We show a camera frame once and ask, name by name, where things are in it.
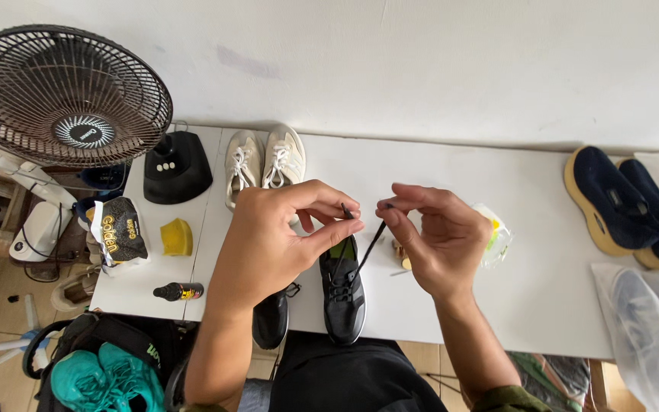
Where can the black backpack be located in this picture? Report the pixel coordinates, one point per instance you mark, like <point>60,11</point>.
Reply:
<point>106,335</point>

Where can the black table fan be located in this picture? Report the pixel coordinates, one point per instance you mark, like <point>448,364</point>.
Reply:
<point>63,94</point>

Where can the black shoelace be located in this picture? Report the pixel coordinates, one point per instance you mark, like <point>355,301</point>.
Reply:
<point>372,246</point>

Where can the black bottle yellow label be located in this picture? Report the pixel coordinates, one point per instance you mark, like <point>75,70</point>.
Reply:
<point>181,291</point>

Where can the small wooden brush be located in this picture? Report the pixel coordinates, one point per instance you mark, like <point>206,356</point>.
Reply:
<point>402,256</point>

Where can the navy shoe yellow sole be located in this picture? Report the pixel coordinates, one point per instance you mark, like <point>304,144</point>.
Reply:
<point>658,211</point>
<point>610,200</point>

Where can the person's black clothing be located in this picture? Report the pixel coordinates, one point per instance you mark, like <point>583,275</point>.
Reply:
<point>346,377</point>

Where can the person's left hand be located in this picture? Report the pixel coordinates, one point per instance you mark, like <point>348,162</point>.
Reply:
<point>266,246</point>

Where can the black and white printed packet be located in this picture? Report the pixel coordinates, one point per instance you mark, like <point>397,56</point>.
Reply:
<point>119,232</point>

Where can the beige shoe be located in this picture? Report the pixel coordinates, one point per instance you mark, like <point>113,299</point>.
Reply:
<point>75,292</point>

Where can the teal sneaker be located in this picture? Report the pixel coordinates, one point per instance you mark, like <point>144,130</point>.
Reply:
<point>78,380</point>
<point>132,375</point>

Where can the yellow sponge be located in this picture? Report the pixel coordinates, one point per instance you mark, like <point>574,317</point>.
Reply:
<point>176,237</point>

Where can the person's right hand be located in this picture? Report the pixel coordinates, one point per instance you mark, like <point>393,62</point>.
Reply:
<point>449,252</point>

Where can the beige sneaker white laces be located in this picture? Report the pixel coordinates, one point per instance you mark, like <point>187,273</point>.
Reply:
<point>284,157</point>
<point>243,166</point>

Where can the clear packet yellow green contents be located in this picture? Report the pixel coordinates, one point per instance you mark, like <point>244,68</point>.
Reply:
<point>495,237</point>

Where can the white plastic stand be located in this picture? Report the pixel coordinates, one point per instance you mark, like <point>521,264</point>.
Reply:
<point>3,343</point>

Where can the black knit sneaker white sole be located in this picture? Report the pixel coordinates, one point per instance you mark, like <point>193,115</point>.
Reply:
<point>269,320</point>
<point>344,309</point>

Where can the clear plastic bag with shoe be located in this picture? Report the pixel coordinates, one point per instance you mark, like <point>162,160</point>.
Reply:
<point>650,332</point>

